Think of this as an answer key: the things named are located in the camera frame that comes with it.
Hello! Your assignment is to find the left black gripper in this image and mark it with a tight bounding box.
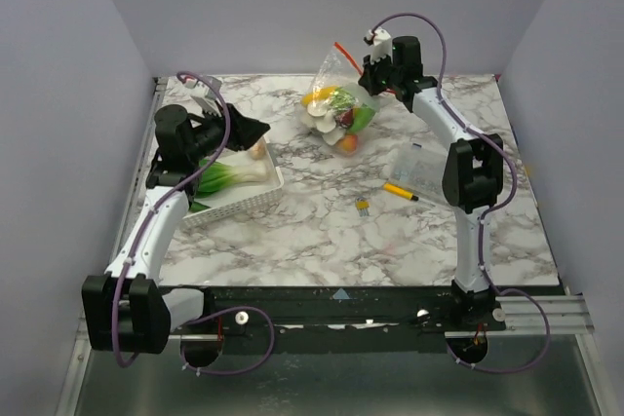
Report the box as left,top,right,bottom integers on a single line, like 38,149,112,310
186,99,269,162

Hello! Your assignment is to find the light green lettuce toy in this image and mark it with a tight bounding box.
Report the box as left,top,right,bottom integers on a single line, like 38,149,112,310
347,106,376,134

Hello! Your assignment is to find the white perforated plastic basket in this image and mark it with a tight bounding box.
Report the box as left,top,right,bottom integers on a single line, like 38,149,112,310
181,137,285,229

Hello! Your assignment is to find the clear zip bag orange zipper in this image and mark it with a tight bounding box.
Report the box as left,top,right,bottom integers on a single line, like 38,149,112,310
296,42,380,155

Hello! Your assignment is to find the white mushroom toy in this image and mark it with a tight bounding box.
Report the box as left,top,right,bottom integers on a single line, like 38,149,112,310
300,111,346,146

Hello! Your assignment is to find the orange peach toy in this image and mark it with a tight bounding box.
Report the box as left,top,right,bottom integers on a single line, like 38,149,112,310
335,134,359,154

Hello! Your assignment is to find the dark green cucumber toy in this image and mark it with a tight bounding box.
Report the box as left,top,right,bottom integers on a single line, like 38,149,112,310
189,201,211,213

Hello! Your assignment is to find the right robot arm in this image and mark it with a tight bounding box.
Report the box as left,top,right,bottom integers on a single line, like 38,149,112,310
359,29,503,330

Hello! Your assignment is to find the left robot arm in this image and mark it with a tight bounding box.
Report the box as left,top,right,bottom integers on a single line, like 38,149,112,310
81,104,270,355

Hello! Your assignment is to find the green bok choy toy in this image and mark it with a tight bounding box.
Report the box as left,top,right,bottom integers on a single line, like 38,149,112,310
196,161,269,198

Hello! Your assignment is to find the clear plastic parts box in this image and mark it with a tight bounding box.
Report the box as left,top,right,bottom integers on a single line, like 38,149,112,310
388,143,447,205

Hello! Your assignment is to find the yellow screwdriver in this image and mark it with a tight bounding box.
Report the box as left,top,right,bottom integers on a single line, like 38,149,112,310
383,182,419,202

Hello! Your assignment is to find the small yellow electronic component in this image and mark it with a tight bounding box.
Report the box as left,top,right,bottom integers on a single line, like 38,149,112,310
355,197,370,217

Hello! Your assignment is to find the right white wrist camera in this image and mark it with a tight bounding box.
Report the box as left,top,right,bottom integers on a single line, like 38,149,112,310
364,27,393,63

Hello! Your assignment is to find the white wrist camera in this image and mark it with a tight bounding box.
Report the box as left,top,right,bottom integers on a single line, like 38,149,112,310
364,27,393,63
184,76,222,116

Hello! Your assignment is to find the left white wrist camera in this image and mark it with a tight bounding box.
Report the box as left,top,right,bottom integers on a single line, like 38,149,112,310
184,76,222,116

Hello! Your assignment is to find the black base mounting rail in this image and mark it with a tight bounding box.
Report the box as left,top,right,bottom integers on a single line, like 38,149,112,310
171,286,505,355

